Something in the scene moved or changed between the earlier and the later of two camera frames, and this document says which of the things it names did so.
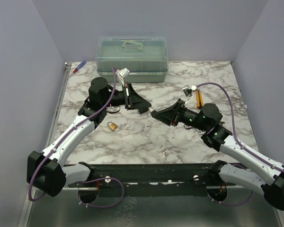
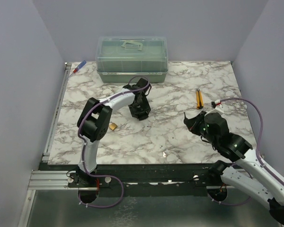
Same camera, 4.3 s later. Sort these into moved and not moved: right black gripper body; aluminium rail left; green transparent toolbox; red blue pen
Moved: right black gripper body
Not moved: green transparent toolbox; red blue pen; aluminium rail left
